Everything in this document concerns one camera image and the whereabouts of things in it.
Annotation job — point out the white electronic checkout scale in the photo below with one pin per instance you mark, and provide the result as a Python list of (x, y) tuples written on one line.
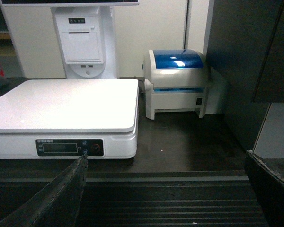
[(68, 118)]

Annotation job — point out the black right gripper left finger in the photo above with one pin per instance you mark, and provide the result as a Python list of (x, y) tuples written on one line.
[(57, 204)]

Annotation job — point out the black checkout counter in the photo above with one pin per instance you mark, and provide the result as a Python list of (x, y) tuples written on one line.
[(187, 172)]

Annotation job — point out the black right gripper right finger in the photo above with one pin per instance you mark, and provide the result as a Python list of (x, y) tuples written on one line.
[(266, 176)]

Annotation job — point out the white and blue label printer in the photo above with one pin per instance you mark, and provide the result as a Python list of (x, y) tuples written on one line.
[(175, 81)]

